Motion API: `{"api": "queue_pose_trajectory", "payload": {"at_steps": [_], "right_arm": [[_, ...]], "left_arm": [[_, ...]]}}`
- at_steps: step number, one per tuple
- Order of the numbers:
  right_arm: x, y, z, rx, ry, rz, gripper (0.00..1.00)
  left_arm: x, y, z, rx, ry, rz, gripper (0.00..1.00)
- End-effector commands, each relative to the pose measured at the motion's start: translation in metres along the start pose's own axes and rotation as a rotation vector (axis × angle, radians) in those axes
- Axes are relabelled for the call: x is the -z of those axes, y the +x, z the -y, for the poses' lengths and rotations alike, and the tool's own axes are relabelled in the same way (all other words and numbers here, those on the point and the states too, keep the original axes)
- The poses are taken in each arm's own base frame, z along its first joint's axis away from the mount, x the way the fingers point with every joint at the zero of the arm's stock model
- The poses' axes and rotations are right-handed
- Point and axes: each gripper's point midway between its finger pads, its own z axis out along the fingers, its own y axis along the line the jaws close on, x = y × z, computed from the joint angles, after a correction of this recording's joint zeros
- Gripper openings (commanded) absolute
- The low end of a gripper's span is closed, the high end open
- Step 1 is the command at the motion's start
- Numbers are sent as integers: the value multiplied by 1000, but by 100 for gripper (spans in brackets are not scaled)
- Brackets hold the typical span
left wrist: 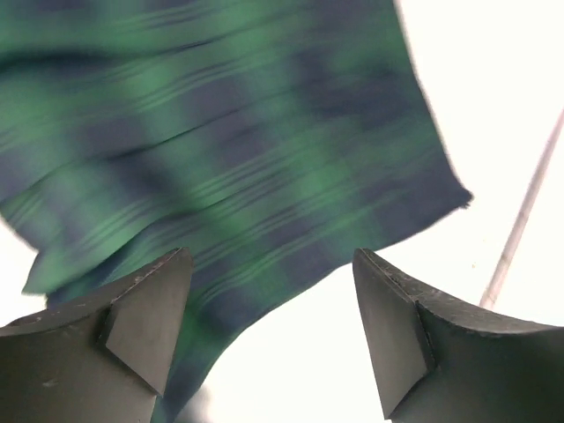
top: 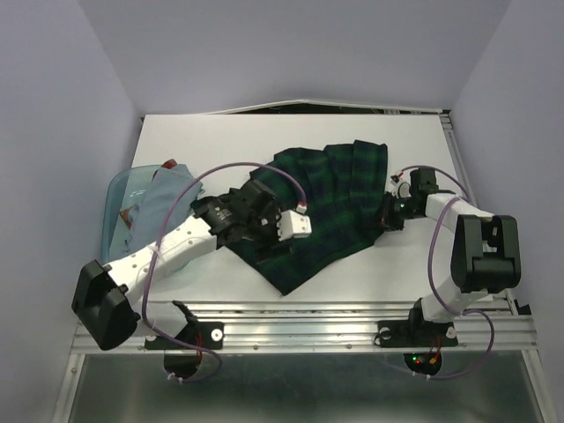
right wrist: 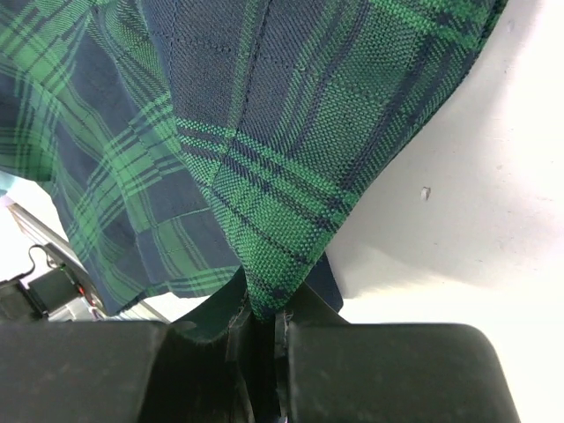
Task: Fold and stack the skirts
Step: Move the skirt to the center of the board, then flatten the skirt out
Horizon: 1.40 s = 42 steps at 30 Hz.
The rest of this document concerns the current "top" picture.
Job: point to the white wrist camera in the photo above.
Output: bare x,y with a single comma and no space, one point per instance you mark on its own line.
400,187
293,225

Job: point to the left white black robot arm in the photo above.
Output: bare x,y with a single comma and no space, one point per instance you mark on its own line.
106,294

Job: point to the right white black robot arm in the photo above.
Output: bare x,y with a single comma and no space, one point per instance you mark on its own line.
485,256

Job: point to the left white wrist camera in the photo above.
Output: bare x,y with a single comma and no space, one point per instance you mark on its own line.
293,225

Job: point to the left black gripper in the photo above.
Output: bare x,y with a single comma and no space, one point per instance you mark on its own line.
270,213

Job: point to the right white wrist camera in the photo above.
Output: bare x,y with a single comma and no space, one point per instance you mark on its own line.
400,187

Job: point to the light blue denim skirt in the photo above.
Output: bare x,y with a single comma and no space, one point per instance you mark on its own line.
144,219

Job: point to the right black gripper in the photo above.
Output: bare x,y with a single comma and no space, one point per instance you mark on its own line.
387,218

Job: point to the blue plastic basket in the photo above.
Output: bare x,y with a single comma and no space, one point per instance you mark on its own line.
124,191

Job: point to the aluminium frame rail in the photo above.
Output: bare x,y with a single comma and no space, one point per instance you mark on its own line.
310,356

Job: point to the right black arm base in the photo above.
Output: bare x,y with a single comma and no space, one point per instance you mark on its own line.
425,340

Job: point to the green plaid skirt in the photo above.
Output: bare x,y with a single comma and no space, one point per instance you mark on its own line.
344,186

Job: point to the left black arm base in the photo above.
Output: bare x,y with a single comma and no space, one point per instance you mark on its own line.
190,347

